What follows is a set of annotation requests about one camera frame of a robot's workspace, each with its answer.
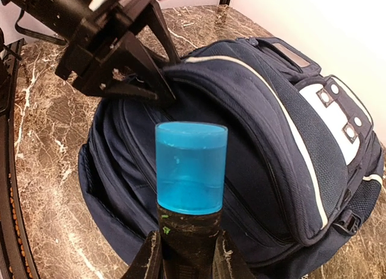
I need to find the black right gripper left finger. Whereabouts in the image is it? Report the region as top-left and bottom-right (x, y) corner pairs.
(122, 231), (163, 279)

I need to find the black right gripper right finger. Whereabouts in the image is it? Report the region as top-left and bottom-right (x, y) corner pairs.
(212, 231), (255, 279)

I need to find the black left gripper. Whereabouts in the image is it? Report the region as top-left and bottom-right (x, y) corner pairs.
(1, 0), (180, 106)

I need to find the black marker blue cap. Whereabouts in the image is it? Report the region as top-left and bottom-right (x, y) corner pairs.
(155, 121), (228, 278)

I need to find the navy blue student backpack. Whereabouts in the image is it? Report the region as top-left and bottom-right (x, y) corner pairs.
(78, 37), (384, 278)

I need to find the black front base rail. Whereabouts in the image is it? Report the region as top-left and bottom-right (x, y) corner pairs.
(1, 39), (40, 278)

